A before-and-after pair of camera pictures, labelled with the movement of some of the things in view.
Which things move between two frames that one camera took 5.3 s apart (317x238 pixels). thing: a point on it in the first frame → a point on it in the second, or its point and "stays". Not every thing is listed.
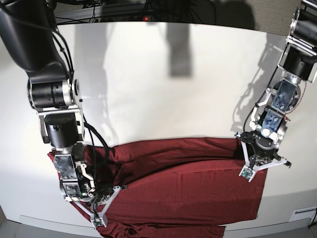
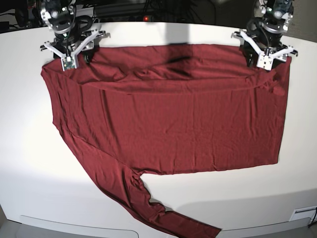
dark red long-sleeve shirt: [176, 188] → [135, 109]
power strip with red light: [123, 18] stays
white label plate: [304, 213] stays
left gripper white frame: [97, 218] → [88, 54]
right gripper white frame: [248, 171] → [263, 61]
